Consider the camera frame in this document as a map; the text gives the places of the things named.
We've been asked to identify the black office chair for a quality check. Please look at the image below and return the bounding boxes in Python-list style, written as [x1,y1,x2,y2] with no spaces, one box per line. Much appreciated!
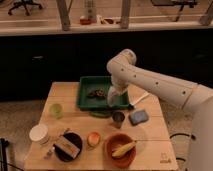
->
[8,0,43,16]

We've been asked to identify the small metal cup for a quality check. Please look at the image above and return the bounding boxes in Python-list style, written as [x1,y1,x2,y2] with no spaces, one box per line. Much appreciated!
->
[112,111,125,129]

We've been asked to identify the grey-blue towel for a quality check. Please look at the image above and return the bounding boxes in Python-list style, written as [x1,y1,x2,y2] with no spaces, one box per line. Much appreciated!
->
[107,86,127,107]

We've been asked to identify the green translucent cup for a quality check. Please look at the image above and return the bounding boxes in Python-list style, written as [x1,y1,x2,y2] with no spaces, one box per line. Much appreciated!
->
[49,103,63,119]

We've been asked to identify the wooden block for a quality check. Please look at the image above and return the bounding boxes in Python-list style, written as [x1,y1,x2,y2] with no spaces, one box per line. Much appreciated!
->
[55,136,80,158]

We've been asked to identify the small orange-yellow cup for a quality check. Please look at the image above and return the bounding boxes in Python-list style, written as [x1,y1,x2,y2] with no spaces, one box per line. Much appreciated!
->
[87,132,101,147]

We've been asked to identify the yellow corn cob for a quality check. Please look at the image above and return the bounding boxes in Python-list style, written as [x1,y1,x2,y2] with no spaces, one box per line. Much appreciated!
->
[112,141,136,158]

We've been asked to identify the orange bowl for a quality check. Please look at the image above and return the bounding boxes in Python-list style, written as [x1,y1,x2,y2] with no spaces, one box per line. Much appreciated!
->
[104,133,136,169]

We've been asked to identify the dark brown crumpled object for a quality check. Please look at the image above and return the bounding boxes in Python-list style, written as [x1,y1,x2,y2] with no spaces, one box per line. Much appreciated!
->
[87,89,106,99]

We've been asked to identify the blue sponge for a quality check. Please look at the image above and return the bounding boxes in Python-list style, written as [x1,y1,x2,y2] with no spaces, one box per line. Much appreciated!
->
[129,110,149,126]

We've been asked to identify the black cable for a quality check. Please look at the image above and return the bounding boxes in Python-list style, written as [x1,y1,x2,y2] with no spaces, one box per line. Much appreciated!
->
[169,132,196,164]

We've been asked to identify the red object on shelf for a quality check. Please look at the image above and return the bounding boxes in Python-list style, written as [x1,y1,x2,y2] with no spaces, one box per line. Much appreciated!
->
[79,18,92,25]

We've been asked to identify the wooden table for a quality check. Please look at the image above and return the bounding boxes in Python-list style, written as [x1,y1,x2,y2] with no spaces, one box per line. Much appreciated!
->
[24,82,178,171]

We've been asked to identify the green plastic tray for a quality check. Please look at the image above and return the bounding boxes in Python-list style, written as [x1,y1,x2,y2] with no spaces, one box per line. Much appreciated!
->
[76,76,129,111]

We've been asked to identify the black stand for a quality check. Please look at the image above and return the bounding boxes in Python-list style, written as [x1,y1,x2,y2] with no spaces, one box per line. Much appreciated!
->
[0,138,8,171]

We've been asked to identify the white cup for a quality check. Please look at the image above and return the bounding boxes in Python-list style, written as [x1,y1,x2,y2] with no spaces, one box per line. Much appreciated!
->
[29,124,49,145]

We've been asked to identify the green flat lid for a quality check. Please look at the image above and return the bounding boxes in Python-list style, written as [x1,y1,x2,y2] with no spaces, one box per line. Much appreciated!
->
[90,111,112,118]

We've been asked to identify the dark brown bowl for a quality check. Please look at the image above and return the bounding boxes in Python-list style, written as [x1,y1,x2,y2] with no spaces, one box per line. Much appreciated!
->
[53,132,83,162]

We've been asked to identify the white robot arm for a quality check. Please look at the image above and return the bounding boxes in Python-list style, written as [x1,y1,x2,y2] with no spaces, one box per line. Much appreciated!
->
[106,49,213,171]

